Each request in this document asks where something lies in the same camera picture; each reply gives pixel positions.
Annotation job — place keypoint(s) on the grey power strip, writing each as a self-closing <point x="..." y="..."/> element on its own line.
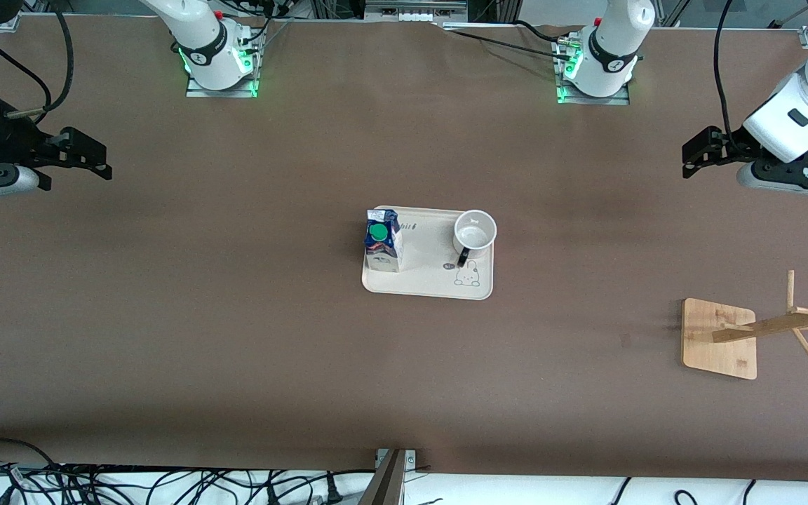
<point x="414" y="10"/>

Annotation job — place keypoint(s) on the black power plug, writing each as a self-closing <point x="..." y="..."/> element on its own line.
<point x="334" y="492"/>

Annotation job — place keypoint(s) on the wooden cup stand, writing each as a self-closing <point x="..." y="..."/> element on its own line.
<point x="716" y="351"/>

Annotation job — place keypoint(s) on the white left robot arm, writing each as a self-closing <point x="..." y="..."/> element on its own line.
<point x="611" y="42"/>

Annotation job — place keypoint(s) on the beige rabbit print tray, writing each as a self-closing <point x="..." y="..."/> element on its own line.
<point x="425" y="280"/>

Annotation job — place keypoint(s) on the white smiley face cup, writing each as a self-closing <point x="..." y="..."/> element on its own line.
<point x="475" y="231"/>

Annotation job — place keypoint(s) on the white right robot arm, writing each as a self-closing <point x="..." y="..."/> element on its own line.
<point x="200" y="35"/>

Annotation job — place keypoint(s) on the aluminium camera mount bar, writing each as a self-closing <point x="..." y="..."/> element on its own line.
<point x="386" y="487"/>

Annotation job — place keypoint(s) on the brown table cover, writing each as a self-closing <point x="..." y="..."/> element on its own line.
<point x="236" y="365"/>

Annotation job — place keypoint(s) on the blue white milk carton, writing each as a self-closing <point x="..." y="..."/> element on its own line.
<point x="383" y="259"/>

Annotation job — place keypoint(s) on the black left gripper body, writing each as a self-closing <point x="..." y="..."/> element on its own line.
<point x="731" y="145"/>

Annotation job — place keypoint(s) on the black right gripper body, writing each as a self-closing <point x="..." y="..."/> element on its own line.
<point x="3" y="137"/>

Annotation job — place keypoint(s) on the metal corner bracket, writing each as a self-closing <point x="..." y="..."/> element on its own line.
<point x="11" y="21"/>

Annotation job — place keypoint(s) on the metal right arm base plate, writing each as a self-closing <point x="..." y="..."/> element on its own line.
<point x="197" y="92"/>

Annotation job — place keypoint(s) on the small metal bracket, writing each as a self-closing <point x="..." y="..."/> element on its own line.
<point x="411" y="459"/>

